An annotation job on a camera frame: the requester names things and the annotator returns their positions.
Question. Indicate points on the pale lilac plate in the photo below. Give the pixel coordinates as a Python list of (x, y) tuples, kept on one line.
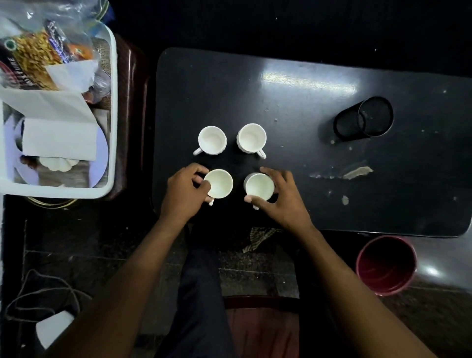
[(100, 158)]

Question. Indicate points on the red plastic bucket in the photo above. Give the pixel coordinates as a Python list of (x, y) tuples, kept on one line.
[(386, 264)]

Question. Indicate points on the black mesh pen holder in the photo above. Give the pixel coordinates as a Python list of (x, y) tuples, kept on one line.
[(363, 118)]

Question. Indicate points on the person's right middle finger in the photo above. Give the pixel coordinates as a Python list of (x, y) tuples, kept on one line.
[(288, 176)]

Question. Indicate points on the person's right forearm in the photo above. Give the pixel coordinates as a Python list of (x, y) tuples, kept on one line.
[(354, 298)]

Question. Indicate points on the person's right thumb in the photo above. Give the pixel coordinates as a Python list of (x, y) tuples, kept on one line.
[(258, 201)]

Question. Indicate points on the person's left thumb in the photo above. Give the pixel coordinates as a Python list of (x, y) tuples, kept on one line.
[(205, 191)]

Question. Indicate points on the yellow snack packet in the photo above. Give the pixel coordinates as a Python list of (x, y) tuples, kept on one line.
[(33, 61)]

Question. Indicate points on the white plastic tray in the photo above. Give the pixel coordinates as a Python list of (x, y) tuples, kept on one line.
[(110, 110)]

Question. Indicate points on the torn paper scrap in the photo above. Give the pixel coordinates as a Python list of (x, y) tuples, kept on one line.
[(357, 172)]

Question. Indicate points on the person's left hand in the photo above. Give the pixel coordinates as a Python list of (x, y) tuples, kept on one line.
[(180, 197)]

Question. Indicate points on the small white paper piece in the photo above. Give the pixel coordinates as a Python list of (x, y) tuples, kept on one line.
[(73, 75)]

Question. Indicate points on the gold rimmed metal plate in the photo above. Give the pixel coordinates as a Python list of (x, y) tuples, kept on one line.
[(51, 202)]

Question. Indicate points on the person's left middle finger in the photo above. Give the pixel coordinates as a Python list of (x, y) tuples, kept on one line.
[(198, 179)]

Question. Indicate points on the clear plastic bag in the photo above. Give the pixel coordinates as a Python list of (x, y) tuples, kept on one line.
[(44, 13)]

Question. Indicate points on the red plastic chair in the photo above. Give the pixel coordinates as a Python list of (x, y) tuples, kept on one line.
[(263, 326)]

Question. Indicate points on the brown wooden stool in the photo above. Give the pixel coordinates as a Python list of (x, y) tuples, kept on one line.
[(131, 110)]

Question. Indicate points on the large white paper sheet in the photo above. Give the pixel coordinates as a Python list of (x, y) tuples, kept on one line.
[(44, 105)]

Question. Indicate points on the person's dark trousers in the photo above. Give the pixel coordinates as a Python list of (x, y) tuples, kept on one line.
[(201, 302)]

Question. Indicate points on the white scalloped dish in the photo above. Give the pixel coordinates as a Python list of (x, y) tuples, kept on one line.
[(59, 164)]

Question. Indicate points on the person's right hand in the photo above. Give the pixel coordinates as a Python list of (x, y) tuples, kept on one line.
[(287, 206)]

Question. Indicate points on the white ceramic cup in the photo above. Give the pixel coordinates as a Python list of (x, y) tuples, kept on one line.
[(251, 138), (212, 140), (260, 186), (220, 183)]

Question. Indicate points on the folded white paper napkin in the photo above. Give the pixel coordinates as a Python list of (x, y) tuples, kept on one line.
[(59, 140)]

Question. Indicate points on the person's left forearm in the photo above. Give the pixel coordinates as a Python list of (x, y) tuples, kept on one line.
[(121, 295)]

